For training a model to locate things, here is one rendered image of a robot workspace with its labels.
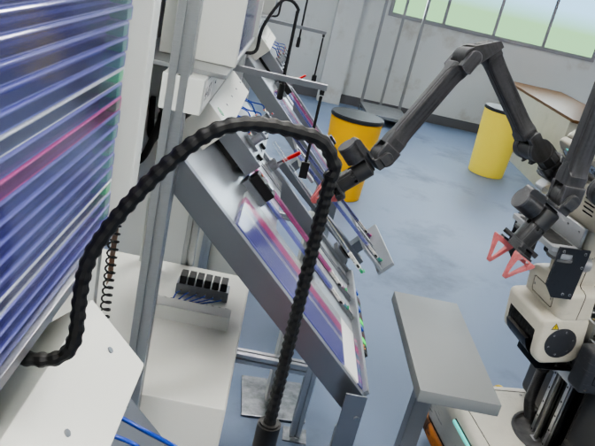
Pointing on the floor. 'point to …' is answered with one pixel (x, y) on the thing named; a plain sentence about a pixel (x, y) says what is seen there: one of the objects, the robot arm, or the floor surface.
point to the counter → (547, 119)
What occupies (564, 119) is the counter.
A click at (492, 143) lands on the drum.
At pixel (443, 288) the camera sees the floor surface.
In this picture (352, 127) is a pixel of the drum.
